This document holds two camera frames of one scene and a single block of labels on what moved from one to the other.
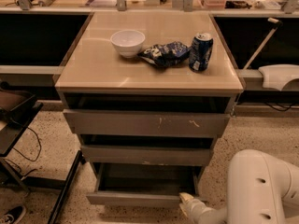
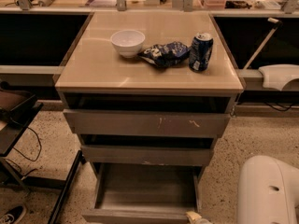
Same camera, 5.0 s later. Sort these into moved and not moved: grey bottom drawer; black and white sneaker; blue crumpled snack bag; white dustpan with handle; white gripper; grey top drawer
Moved: grey bottom drawer; white gripper
Not moved: grey top drawer; black and white sneaker; blue crumpled snack bag; white dustpan with handle
